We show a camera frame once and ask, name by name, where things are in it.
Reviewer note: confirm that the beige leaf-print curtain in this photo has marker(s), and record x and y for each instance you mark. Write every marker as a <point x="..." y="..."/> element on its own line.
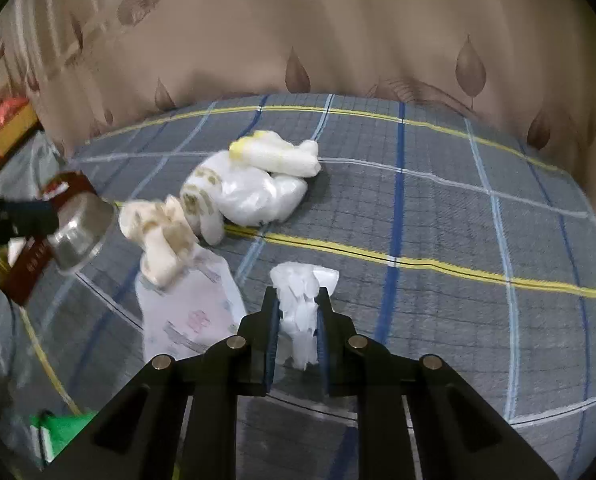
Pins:
<point x="328" y="35"/>

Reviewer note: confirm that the steel bowl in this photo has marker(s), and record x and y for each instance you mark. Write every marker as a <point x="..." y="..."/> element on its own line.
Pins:
<point x="83" y="235"/>

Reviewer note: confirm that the white paper sheet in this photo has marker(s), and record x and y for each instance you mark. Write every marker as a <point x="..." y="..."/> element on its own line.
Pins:
<point x="193" y="320"/>

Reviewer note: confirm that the red gold tin box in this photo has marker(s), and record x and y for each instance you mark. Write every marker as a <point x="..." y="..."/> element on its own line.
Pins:
<point x="28" y="270"/>

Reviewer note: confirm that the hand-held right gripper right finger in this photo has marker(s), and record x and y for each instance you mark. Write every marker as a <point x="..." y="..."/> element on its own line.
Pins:
<point x="322" y="340"/>

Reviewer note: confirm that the green packet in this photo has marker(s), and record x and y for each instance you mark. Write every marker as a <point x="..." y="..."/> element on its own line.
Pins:
<point x="63" y="430"/>

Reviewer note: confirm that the white yellow plastic bag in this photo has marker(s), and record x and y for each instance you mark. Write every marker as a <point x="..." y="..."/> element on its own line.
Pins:
<point x="278" y="157"/>

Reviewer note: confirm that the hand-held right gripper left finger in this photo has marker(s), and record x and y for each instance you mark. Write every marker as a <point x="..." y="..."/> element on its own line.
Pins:
<point x="273" y="340"/>

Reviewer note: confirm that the red cardboard box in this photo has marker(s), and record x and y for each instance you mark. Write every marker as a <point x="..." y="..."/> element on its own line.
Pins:
<point x="13" y="125"/>

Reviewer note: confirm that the white plastic wrap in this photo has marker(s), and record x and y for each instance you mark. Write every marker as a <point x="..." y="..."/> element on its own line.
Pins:
<point x="298" y="290"/>

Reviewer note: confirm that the translucent plastic cover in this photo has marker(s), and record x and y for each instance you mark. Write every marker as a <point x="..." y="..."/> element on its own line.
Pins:
<point x="33" y="165"/>

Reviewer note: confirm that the clear plastic bag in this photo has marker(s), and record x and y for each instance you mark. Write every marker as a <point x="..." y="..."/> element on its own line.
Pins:
<point x="263" y="195"/>

